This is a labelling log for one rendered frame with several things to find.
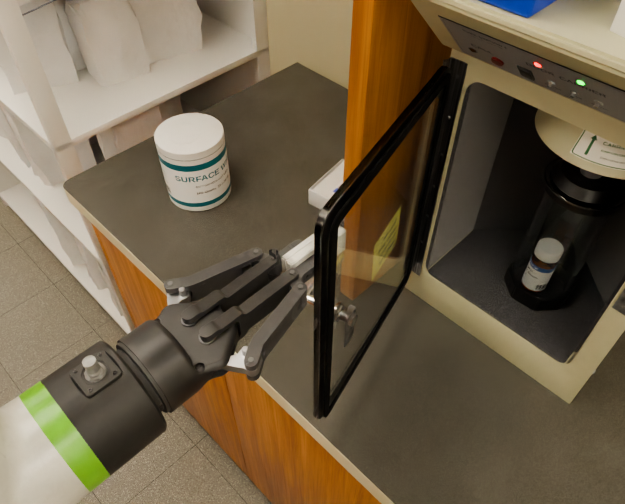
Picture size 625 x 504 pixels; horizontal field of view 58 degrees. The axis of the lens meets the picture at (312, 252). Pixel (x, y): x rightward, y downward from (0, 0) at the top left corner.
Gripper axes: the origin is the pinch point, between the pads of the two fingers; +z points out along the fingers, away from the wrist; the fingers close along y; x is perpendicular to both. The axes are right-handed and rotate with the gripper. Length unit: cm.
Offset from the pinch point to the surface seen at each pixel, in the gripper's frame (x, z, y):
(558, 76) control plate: -14.3, 22.0, -9.8
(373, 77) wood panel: -5.8, 21.1, 10.8
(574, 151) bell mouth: -1.8, 30.8, -11.4
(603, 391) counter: 37, 35, -29
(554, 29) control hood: -19.9, 18.5, -9.3
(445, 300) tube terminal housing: 33.4, 29.0, -2.4
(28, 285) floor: 131, -9, 149
